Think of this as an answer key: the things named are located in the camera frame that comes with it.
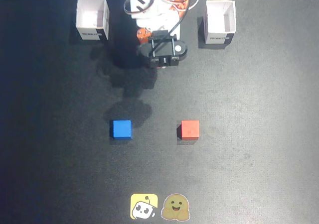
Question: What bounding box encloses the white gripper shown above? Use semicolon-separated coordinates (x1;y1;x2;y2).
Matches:
136;9;181;45

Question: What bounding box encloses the blue cube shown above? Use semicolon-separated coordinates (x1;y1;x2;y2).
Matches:
109;119;133;140

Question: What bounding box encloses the red cube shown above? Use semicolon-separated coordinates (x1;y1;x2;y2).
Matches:
176;119;200;140

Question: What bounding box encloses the white cardboard box black label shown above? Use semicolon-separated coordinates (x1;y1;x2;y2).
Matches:
203;0;237;45
75;0;110;41

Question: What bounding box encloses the yellow robot sticker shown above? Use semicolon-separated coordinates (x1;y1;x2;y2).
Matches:
130;193;159;220

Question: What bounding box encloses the smiling hugging face sticker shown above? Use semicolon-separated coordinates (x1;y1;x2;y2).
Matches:
160;193;191;221

